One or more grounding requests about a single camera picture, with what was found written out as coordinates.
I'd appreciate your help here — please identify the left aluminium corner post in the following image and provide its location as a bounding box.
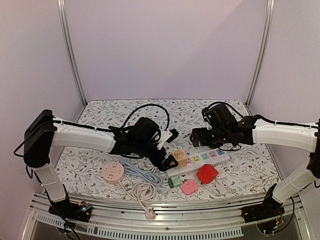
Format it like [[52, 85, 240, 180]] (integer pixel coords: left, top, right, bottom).
[[56, 0, 88, 107]]

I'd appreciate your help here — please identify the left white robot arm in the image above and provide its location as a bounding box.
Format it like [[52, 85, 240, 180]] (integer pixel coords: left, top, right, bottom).
[[13, 109, 179, 222]]

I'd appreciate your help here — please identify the aluminium corner post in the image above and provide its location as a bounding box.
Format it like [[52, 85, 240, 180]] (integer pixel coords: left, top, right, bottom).
[[245, 0, 275, 109], [56, 0, 88, 107]]

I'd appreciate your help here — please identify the pink plug adapter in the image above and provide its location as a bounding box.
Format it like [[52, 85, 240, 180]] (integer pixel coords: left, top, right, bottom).
[[180, 179, 199, 196]]

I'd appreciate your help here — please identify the white strip power cord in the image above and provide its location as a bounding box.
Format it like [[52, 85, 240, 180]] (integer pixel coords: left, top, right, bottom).
[[138, 162, 161, 174]]

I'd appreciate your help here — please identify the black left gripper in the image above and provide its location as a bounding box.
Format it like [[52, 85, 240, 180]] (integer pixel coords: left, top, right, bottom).
[[133, 139, 179, 173]]

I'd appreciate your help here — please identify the aluminium front rail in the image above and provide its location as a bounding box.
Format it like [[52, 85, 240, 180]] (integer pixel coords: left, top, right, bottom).
[[21, 193, 314, 240]]

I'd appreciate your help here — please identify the light blue cable bundle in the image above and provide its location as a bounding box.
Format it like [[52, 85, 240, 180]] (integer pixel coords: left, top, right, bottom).
[[118, 156, 164, 186]]

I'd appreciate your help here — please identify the beige cube socket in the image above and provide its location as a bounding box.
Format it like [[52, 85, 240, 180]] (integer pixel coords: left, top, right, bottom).
[[171, 149, 188, 168]]

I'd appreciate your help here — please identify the right aluminium corner post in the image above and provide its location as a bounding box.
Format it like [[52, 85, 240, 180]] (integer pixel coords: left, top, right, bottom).
[[245, 0, 275, 109]]

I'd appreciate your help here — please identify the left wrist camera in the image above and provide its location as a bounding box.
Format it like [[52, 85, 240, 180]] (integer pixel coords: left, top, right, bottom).
[[157, 129, 179, 150]]

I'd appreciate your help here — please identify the white power strip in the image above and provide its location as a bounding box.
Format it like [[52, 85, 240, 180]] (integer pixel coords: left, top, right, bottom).
[[165, 148, 231, 177]]

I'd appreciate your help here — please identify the red cube socket adapter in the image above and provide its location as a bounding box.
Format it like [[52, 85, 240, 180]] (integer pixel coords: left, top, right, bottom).
[[196, 164, 219, 184]]

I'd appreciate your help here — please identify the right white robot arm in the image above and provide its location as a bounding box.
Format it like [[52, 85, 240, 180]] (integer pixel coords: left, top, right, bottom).
[[190, 101, 320, 223]]

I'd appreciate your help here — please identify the green plug adapter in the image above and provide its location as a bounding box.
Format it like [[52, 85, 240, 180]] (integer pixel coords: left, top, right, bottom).
[[167, 176, 184, 189]]

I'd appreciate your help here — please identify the round pink power socket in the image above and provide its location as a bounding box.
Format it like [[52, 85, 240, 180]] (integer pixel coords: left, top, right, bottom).
[[101, 161, 125, 184]]

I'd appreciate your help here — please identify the floral patterned table mat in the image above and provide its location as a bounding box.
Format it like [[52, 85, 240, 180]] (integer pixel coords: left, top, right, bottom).
[[56, 99, 280, 203]]

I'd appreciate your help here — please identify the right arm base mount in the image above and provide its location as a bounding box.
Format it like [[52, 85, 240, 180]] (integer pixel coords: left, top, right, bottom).
[[241, 203, 285, 235]]

